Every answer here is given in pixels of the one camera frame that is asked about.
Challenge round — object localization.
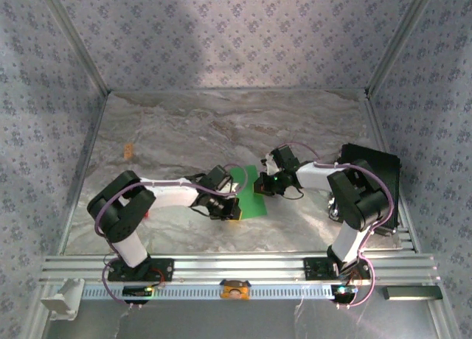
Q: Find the green paper sheet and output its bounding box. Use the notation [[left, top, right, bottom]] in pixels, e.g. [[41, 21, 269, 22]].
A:
[[229, 164, 268, 221]]

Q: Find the shiny chrome metal fitting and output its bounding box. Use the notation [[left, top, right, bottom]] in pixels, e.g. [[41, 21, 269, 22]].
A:
[[327, 197, 342, 221]]

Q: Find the black ribbed box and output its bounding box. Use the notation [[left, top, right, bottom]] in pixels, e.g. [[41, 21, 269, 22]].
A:
[[333, 143, 402, 237]]

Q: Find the black flat bar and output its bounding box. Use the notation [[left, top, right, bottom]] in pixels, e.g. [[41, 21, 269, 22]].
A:
[[382, 285, 443, 301]]

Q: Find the thin black right gripper cable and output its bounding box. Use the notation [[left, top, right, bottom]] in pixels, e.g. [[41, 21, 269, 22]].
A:
[[282, 184, 306, 200]]

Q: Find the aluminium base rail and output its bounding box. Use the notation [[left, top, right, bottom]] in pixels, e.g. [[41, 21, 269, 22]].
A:
[[38, 254, 442, 284]]

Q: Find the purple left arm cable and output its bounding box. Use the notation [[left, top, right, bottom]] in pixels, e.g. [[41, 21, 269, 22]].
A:
[[94, 163, 249, 311]]

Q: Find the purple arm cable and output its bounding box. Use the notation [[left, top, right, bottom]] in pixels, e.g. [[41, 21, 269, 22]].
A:
[[94, 163, 249, 311], [274, 142, 395, 310]]

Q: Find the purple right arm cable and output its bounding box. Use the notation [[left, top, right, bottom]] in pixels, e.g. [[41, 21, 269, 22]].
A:
[[274, 142, 395, 310]]

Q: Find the orange connector on rail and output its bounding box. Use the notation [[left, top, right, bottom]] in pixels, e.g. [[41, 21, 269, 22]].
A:
[[220, 279, 251, 301]]

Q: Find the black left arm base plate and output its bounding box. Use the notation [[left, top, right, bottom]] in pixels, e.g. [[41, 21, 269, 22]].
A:
[[106, 257, 175, 283]]

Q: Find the slotted grey cable duct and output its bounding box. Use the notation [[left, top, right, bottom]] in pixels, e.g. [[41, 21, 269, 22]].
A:
[[80, 282, 335, 301]]

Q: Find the red left arm power wire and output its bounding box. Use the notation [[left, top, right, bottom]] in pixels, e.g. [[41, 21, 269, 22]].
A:
[[149, 268, 166, 288]]

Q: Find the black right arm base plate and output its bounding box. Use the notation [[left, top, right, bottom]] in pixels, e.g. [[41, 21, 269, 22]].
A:
[[302, 256, 372, 281]]

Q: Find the aluminium side rail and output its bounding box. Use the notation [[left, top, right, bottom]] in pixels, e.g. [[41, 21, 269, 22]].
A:
[[56, 93, 112, 255], [363, 90, 422, 254]]

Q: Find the white plastic bracket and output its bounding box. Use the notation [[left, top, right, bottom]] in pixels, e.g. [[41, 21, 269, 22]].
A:
[[39, 279, 85, 321]]

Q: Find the aluminium frame post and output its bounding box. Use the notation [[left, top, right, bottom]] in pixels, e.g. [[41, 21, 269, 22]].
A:
[[366, 0, 440, 97], [36, 0, 112, 96]]

